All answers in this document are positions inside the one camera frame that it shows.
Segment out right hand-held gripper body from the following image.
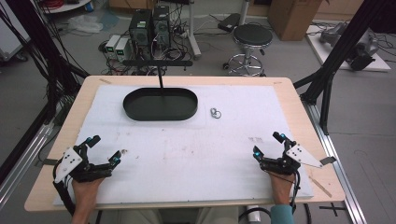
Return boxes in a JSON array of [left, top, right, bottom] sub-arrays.
[[260, 140, 324, 176]]

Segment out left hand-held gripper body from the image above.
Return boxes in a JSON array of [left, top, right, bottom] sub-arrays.
[[53, 144, 114, 184]]

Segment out person's right hand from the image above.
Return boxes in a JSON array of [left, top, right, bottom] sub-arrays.
[[268, 172, 296, 206]]

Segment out person's left hand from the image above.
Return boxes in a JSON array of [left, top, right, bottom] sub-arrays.
[[71, 177, 106, 208]]

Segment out black tape strip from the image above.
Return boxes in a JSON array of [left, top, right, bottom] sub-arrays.
[[37, 158, 59, 168], [319, 156, 338, 166]]

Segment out thin wooden stick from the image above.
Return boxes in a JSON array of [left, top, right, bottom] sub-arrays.
[[307, 175, 333, 199]]

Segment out person's beige trouser legs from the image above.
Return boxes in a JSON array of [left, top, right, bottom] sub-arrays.
[[92, 206, 241, 224]]

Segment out white foam mat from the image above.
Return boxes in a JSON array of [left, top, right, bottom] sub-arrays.
[[52, 84, 315, 207]]

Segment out black oval tray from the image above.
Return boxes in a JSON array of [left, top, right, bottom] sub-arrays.
[[122, 87, 199, 122]]

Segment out white power supply box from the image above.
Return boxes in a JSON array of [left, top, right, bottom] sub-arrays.
[[114, 37, 131, 63], [105, 34, 121, 60]]

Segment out black T-shaped stand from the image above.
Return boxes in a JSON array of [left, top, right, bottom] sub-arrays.
[[122, 59, 194, 98]]

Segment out black round stool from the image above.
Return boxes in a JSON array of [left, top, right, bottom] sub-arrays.
[[222, 23, 274, 77]]

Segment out white board with grey devices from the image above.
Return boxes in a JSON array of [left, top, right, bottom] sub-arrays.
[[305, 21, 392, 73]]

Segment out clear plastic bag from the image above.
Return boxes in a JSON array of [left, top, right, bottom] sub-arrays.
[[67, 14, 105, 35]]

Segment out brown cardboard box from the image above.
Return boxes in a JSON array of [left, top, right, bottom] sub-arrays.
[[267, 0, 324, 42]]

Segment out black computer tower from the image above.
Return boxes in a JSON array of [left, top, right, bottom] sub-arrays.
[[151, 5, 171, 49], [128, 8, 154, 49]]

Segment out flat black device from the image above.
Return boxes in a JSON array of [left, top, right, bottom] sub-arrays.
[[217, 12, 241, 33]]

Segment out white round table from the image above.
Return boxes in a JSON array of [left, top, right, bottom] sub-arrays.
[[41, 0, 92, 15]]

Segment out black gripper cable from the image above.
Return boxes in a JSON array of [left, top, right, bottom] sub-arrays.
[[289, 170, 303, 215], [51, 160, 77, 217]]

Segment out aluminium rail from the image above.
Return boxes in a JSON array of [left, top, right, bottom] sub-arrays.
[[0, 102, 68, 210], [301, 100, 369, 224]]

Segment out metal key ring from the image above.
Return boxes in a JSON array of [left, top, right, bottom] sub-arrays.
[[209, 106, 222, 120]]

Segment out black metal frame stand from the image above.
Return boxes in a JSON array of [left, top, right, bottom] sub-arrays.
[[0, 0, 92, 185], [293, 0, 396, 136]]

